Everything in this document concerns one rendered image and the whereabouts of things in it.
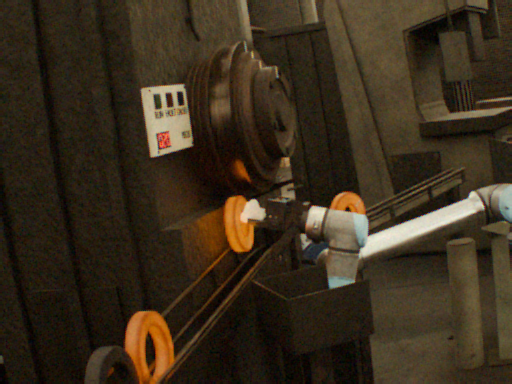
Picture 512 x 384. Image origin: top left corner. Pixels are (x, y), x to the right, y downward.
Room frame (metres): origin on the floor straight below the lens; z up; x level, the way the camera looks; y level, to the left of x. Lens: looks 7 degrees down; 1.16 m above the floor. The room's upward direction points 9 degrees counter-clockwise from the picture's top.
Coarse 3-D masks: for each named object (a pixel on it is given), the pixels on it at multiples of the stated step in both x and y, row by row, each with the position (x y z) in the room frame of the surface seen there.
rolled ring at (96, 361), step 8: (96, 352) 1.37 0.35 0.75; (104, 352) 1.36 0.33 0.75; (112, 352) 1.38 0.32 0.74; (120, 352) 1.41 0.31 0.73; (88, 360) 1.35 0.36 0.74; (96, 360) 1.34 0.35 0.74; (104, 360) 1.34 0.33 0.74; (112, 360) 1.37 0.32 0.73; (120, 360) 1.41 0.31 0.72; (128, 360) 1.44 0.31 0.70; (88, 368) 1.33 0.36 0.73; (96, 368) 1.33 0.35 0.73; (104, 368) 1.34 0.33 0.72; (120, 368) 1.43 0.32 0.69; (128, 368) 1.43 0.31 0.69; (136, 368) 1.46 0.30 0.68; (88, 376) 1.32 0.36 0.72; (96, 376) 1.31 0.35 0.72; (104, 376) 1.33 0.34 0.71; (120, 376) 1.44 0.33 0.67; (128, 376) 1.44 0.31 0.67; (136, 376) 1.46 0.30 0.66
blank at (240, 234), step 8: (232, 200) 2.19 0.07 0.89; (240, 200) 2.22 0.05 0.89; (232, 208) 2.17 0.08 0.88; (240, 208) 2.20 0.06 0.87; (224, 216) 2.16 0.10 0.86; (232, 216) 2.15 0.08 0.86; (240, 216) 2.19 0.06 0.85; (224, 224) 2.16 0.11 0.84; (232, 224) 2.15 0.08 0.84; (240, 224) 2.18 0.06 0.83; (248, 224) 2.25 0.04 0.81; (232, 232) 2.15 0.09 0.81; (240, 232) 2.17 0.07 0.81; (248, 232) 2.23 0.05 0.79; (232, 240) 2.15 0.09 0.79; (240, 240) 2.16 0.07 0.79; (248, 240) 2.22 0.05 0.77; (232, 248) 2.17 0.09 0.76; (240, 248) 2.17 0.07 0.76; (248, 248) 2.21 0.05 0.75
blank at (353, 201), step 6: (348, 192) 2.80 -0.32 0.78; (336, 198) 2.79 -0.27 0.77; (342, 198) 2.78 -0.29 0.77; (348, 198) 2.79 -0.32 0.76; (354, 198) 2.81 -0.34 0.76; (360, 198) 2.83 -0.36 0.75; (336, 204) 2.76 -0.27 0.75; (342, 204) 2.77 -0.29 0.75; (348, 204) 2.79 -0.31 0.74; (354, 204) 2.81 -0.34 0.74; (360, 204) 2.83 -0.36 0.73; (342, 210) 2.77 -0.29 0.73; (354, 210) 2.82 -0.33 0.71; (360, 210) 2.83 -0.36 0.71
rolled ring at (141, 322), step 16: (144, 320) 1.53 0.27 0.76; (160, 320) 1.60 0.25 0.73; (128, 336) 1.50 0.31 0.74; (144, 336) 1.51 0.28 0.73; (160, 336) 1.61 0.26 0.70; (128, 352) 1.48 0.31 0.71; (144, 352) 1.49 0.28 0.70; (160, 352) 1.62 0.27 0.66; (144, 368) 1.48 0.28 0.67; (160, 368) 1.60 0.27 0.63
